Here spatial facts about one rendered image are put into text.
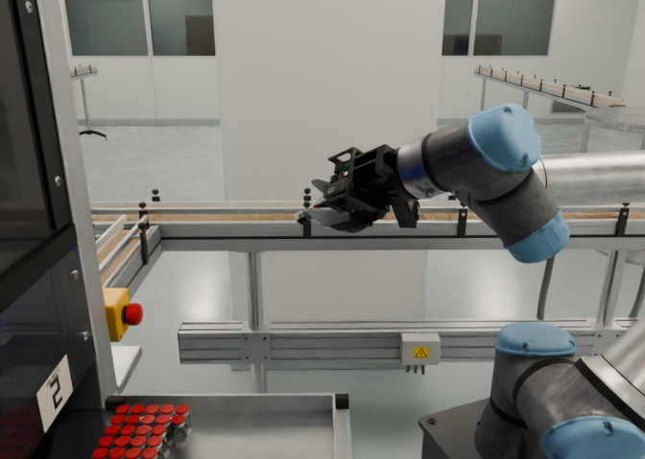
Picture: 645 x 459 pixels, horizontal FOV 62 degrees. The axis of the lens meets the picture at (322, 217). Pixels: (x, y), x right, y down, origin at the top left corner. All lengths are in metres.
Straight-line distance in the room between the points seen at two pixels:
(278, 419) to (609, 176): 0.61
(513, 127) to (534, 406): 0.43
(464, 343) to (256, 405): 1.05
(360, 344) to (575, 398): 1.08
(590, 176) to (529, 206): 0.20
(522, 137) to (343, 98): 1.56
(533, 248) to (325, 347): 1.24
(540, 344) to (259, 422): 0.45
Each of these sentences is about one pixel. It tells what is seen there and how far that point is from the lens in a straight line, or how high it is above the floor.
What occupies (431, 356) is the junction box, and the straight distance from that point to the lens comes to 1.81.
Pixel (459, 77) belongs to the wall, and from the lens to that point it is 8.95.
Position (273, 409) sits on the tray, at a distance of 0.94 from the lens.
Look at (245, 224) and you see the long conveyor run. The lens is 1.61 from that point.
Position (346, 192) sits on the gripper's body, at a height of 1.28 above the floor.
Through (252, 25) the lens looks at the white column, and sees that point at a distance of 2.12.
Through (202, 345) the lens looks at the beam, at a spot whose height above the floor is 0.50.
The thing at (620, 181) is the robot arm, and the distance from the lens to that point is 0.85.
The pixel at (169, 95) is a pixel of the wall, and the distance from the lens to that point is 8.98.
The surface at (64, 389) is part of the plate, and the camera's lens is 0.85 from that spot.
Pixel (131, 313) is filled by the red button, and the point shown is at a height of 1.01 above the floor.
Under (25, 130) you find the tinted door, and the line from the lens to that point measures 0.77.
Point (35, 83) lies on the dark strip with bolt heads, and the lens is 0.78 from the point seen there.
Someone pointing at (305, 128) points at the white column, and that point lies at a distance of 2.14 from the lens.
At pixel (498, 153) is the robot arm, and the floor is 1.35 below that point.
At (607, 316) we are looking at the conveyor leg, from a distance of 2.01.
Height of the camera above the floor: 1.48
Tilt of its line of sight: 19 degrees down
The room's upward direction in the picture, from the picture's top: straight up
